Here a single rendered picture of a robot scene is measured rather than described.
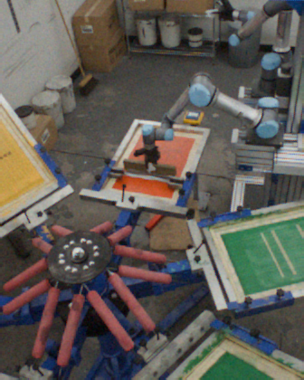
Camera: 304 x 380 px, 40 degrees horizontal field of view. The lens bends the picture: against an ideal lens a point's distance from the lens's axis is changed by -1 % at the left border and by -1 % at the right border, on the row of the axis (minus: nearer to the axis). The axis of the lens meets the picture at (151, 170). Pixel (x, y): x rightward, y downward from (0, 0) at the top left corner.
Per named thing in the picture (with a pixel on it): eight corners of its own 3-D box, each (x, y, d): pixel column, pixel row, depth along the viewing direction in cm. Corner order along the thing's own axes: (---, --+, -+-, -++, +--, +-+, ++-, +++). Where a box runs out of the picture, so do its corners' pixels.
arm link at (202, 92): (282, 113, 237) (196, 70, 229) (283, 129, 226) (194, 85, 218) (270, 128, 245) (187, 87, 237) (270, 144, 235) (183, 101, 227)
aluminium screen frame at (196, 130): (136, 123, 325) (135, 118, 323) (210, 132, 308) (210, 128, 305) (94, 195, 272) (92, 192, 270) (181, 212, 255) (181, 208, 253)
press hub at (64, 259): (104, 334, 303) (59, 211, 211) (156, 348, 292) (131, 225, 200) (81, 388, 277) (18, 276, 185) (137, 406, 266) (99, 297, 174)
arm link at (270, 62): (257, 76, 283) (258, 58, 274) (266, 68, 290) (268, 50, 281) (273, 81, 277) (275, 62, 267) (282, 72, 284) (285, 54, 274)
